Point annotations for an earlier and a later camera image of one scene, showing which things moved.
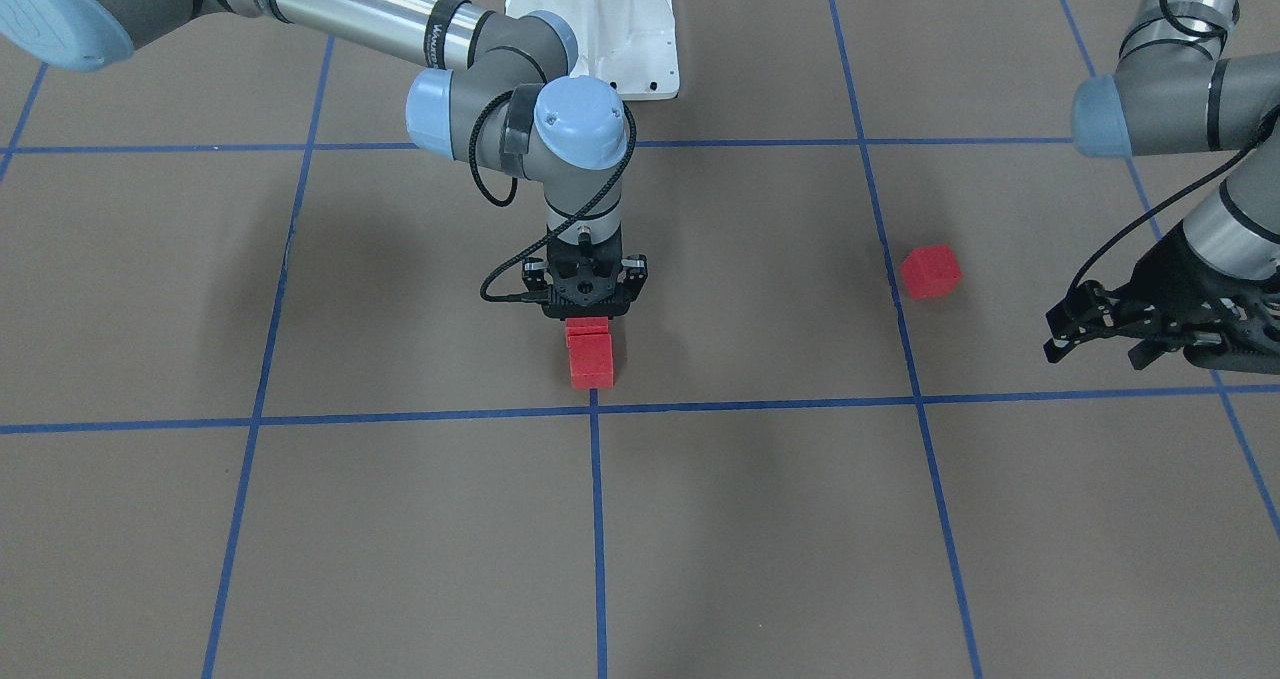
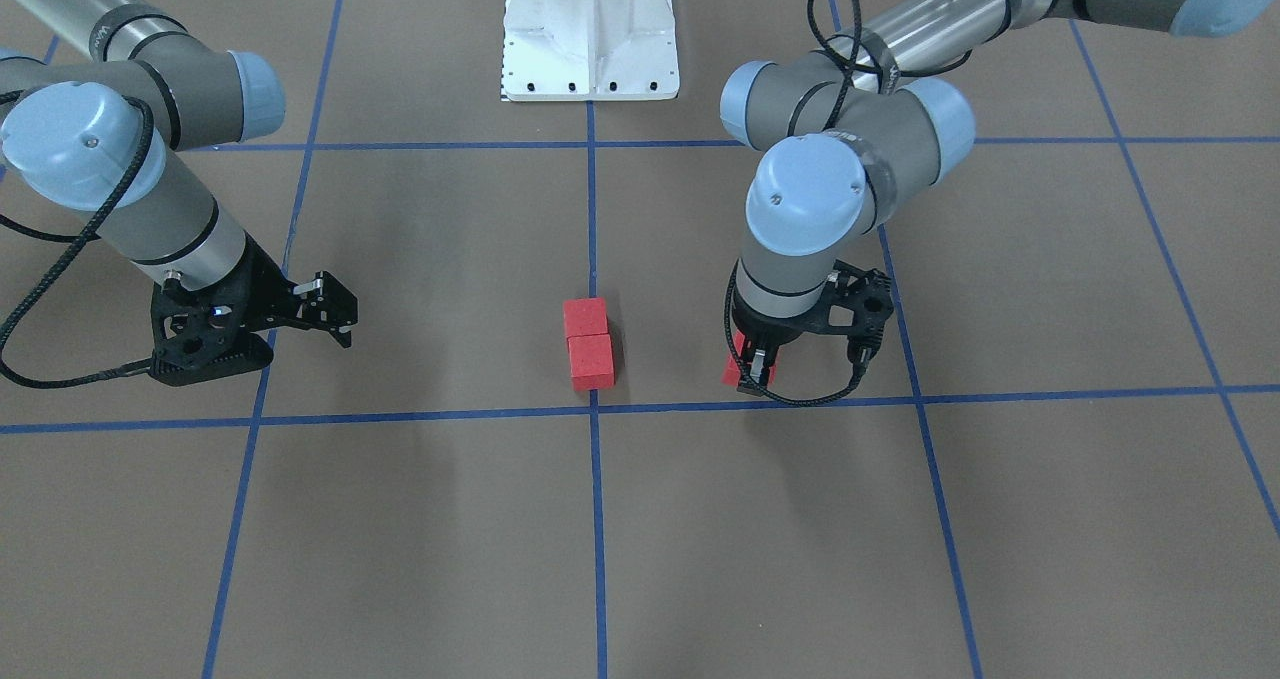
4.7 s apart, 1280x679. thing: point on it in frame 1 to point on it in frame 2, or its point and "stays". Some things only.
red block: x=931 y=271 to x=731 y=372
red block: x=591 y=361 stays
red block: x=587 y=325 stays
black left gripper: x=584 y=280 to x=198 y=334
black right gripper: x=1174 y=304 to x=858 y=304
